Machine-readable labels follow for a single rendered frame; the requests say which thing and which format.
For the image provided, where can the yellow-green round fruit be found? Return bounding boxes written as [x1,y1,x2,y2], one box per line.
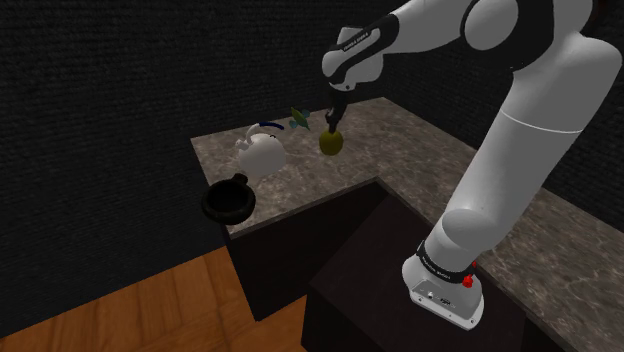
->
[318,129,345,157]

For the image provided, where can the green and teal small toy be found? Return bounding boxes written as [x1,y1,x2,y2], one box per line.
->
[288,107,312,132]

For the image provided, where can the black round pan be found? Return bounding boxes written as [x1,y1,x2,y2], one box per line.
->
[201,172,258,226]

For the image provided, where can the dark counter cabinet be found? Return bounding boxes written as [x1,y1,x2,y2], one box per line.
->
[221,177,391,322]

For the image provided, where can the dark robot stand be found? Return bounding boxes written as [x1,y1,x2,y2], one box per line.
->
[300,193,567,352]

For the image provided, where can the white kettle with blue handle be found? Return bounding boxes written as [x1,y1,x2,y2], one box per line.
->
[235,120,288,179]

